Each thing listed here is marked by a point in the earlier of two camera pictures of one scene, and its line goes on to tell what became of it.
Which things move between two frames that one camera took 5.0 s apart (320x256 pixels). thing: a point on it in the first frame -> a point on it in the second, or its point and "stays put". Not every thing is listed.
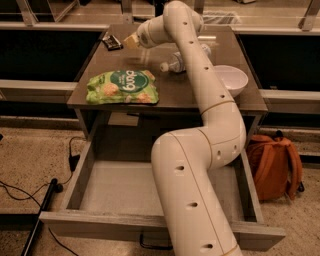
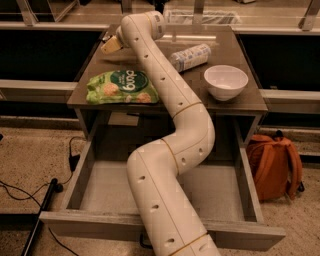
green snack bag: [122, 86] stays put
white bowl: [235, 79] stays put
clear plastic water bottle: [176, 63] stays put
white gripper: [143, 37] -> [119, 36]
